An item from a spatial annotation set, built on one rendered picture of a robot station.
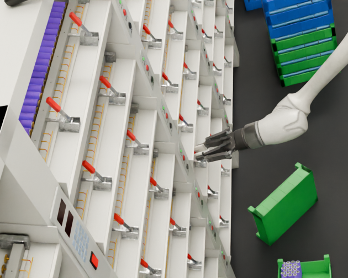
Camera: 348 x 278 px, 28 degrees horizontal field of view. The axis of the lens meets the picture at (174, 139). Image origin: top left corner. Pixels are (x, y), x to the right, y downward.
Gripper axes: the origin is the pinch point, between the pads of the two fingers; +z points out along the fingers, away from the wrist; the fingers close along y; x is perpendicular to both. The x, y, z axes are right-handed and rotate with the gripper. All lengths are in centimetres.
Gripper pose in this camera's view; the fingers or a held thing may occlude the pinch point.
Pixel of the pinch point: (196, 153)
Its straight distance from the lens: 250.1
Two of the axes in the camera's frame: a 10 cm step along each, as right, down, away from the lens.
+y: 0.7, -7.4, 6.7
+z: -8.7, 2.8, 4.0
